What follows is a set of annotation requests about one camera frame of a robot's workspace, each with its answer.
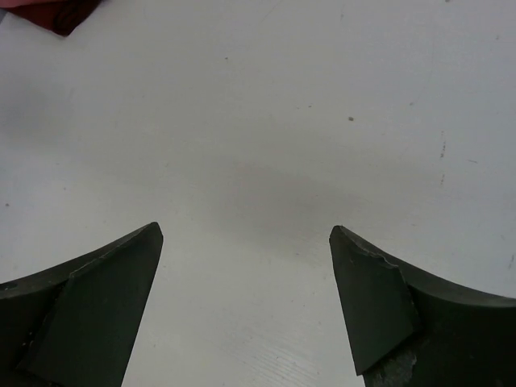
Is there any dark red folded t-shirt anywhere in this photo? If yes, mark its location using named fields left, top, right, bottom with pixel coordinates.
left=1, top=0, right=102, bottom=37

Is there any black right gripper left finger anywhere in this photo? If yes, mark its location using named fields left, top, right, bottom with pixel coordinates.
left=1, top=222, right=163, bottom=386

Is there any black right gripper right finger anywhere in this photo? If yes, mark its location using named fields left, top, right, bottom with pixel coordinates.
left=329, top=226, right=515, bottom=386

